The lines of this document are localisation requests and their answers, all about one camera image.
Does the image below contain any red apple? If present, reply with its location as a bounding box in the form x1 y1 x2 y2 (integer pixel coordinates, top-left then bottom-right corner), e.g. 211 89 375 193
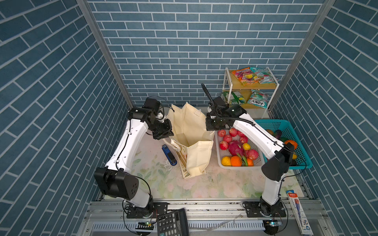
219 141 229 150

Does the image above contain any cream floral tote bag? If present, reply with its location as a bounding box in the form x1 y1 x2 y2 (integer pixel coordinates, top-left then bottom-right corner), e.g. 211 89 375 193
165 103 215 179

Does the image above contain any pink dragon fruit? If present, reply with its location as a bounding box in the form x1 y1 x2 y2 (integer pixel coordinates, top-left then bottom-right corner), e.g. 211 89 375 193
228 142 248 167

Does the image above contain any orange tangerine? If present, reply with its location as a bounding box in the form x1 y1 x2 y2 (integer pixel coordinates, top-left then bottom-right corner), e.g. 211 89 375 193
230 156 242 167

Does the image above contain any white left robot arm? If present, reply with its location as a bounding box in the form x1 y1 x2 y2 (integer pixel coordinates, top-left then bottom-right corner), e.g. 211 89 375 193
94 105 173 208

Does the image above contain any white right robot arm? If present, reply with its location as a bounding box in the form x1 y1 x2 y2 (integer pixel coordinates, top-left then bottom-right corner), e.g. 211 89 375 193
206 95 295 206

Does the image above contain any green snack bag lower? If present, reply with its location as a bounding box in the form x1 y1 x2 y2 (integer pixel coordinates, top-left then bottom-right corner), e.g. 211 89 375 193
221 91 247 105

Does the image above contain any teal foxs candy bag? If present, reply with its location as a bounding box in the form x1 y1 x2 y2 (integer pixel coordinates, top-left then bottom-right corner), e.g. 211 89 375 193
247 89 269 109

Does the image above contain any teal snack bag top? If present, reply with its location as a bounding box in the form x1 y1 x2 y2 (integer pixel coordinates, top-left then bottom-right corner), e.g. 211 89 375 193
250 67 275 84

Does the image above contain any blue stapler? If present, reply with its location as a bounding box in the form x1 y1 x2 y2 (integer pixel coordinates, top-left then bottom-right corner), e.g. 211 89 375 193
162 145 177 166

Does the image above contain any white wooden shelf rack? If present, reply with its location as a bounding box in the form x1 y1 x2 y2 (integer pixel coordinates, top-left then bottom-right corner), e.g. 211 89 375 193
221 67 280 118

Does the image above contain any floral table mat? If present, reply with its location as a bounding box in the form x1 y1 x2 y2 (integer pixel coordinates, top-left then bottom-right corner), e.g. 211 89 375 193
129 129 305 200

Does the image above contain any yellow lemon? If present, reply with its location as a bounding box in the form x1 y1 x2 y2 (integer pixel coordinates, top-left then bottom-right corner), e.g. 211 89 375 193
221 156 231 166

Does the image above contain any small orange fruit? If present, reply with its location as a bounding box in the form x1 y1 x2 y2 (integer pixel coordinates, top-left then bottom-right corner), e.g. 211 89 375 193
247 158 254 167

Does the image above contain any white plastic fruit basket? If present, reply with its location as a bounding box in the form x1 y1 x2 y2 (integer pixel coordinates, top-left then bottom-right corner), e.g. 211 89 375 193
215 128 265 170

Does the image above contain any orange pumpkin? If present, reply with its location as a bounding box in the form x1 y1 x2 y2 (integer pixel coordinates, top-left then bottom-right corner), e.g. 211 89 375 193
284 140 298 149

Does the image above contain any teal plastic vegetable basket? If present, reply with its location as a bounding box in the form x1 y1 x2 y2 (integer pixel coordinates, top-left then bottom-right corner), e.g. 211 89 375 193
255 119 313 170

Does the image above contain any black calculator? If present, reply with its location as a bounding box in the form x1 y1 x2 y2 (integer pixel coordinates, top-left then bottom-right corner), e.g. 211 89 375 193
156 208 190 236

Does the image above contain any white toothpaste box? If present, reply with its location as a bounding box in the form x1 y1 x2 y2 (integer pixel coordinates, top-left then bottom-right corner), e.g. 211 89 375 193
286 190 314 236

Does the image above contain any aluminium corner post left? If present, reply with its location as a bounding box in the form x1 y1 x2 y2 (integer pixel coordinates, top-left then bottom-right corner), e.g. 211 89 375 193
77 0 133 108

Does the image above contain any aluminium corner post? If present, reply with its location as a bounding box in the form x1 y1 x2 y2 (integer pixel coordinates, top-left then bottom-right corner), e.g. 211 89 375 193
77 0 133 108
268 0 335 112

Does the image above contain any aluminium corner post right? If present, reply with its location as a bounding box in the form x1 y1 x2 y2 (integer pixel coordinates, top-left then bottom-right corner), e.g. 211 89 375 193
268 0 335 112

